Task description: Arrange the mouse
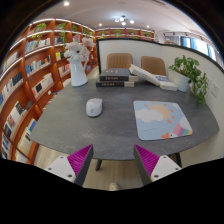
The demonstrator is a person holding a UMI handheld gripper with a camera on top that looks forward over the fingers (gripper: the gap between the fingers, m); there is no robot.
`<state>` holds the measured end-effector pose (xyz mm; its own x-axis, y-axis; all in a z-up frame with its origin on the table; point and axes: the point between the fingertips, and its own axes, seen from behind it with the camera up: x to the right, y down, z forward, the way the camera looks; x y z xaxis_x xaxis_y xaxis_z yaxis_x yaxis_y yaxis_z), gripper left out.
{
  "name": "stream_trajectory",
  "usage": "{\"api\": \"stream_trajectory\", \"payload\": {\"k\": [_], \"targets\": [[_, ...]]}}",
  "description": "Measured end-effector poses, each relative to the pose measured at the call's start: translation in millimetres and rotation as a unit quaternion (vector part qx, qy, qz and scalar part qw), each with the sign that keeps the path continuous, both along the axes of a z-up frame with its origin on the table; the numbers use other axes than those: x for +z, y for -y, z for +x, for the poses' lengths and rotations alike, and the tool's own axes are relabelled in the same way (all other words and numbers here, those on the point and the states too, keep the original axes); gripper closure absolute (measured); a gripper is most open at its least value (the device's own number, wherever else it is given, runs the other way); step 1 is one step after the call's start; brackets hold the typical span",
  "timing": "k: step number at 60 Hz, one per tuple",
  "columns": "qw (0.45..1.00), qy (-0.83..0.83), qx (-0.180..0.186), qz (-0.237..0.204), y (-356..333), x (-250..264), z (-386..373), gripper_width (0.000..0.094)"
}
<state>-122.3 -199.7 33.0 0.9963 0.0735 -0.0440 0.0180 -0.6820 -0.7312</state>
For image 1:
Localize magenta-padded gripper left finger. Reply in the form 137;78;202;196
44;143;95;187

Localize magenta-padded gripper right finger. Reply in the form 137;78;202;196
133;143;183;186

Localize white computer mouse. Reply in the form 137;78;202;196
85;97;104;118

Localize light blue cartoon mouse pad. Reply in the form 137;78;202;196
133;100;194;141

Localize dark table leg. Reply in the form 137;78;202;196
94;159;104;172
166;152;183;168

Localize blue and white book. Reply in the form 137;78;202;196
154;74;179;92

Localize orange wooden bookshelf unit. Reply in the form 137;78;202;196
0;18;156;165

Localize white ceramic vase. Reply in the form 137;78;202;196
69;58;89;88

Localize thin dark hardcover book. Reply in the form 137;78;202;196
95;79;136;88

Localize green plant in white pot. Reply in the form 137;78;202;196
168;54;209;104

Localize tan upholstered chair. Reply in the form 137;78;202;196
106;52;134;70
140;55;167;77

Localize white partition with black trim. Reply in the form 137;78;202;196
96;37;224;168

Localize window with white curtains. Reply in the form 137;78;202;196
179;34;218;64

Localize ceiling lamp with round bulbs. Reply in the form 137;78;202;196
114;15;136;27

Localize recessed ceiling spotlights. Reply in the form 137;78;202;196
63;0;151;29

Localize white wall sockets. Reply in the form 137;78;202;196
208;78;220;98

